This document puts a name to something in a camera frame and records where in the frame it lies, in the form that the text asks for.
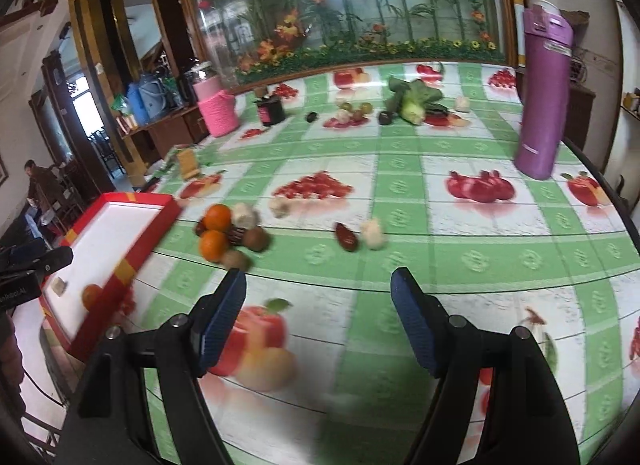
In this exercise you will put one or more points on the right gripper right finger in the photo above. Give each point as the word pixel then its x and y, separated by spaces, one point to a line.
pixel 453 350

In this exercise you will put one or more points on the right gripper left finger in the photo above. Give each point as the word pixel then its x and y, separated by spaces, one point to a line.
pixel 185 347

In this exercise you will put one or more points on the orange tangerine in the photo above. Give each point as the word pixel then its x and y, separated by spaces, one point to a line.
pixel 213 245
pixel 218 217
pixel 90 294

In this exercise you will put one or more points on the brown kiwi fruit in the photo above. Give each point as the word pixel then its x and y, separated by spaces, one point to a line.
pixel 234 259
pixel 256 239

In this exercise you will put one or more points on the dark red jujube date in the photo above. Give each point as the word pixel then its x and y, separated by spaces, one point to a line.
pixel 200 228

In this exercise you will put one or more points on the dark jujube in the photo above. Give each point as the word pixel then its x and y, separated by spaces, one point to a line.
pixel 235 236

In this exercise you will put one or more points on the beige cube fruit chunk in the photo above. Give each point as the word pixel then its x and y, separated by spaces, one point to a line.
pixel 244 216

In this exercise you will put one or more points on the small white fruit piece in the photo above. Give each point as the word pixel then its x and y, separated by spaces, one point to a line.
pixel 372 234

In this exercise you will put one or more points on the dark red dried date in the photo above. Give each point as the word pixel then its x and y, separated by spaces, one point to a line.
pixel 347 239

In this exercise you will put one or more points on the small beige fruit chunk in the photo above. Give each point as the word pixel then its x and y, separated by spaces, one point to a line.
pixel 279 207

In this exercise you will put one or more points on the red white tray box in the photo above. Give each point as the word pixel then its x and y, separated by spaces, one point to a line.
pixel 110 243

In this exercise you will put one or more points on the blue thermos jug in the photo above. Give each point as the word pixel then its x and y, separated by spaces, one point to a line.
pixel 134 98

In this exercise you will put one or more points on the grey blue kettle jug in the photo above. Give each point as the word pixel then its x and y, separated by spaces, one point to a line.
pixel 153 96

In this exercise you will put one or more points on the pink sleeved bottle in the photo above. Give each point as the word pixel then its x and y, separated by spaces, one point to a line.
pixel 215 103

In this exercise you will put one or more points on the green leafy vegetable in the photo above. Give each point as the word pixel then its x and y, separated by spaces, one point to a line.
pixel 413 100

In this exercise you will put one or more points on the dark red jar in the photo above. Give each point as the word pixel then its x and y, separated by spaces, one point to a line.
pixel 270 110

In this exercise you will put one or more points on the purple thermos bottle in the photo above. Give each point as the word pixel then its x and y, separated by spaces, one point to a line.
pixel 548 49

